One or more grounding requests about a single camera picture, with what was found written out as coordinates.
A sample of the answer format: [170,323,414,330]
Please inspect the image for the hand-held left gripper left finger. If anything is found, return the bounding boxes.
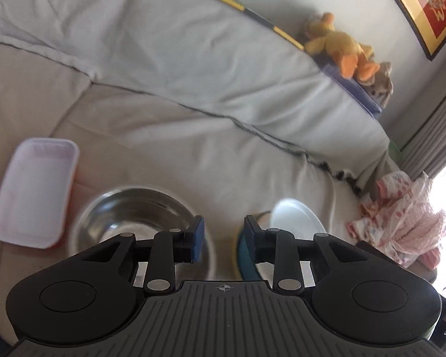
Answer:
[85,216,205,293]

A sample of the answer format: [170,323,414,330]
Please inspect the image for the stainless steel bowl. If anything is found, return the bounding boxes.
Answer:
[67,185,217,280]

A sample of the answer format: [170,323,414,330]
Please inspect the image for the pink baby clothes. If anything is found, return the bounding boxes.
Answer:
[347,171,446,270]

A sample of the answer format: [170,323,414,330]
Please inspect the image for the grey curtain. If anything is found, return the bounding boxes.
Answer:
[399,85,446,179]

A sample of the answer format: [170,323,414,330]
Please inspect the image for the brown plush toy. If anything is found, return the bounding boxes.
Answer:
[368,61,394,107]

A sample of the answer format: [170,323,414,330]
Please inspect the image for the framed wall picture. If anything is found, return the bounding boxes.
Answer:
[372,0,446,61]

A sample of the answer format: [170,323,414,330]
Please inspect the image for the red and white rectangular tray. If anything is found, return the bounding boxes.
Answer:
[0,137,79,250]

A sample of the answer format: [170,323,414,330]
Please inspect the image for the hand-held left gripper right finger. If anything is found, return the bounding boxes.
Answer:
[244,216,365,293]

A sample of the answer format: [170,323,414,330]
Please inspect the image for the yellow plush duck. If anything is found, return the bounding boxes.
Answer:
[304,12,380,82]

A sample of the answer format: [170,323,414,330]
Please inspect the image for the tall white bowl orange label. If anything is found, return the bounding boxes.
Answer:
[269,198,326,239]

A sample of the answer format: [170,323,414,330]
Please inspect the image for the yellow and black stick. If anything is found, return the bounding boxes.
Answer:
[195,0,305,50]

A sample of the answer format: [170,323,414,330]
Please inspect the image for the purple book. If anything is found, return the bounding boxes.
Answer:
[321,63,383,115]

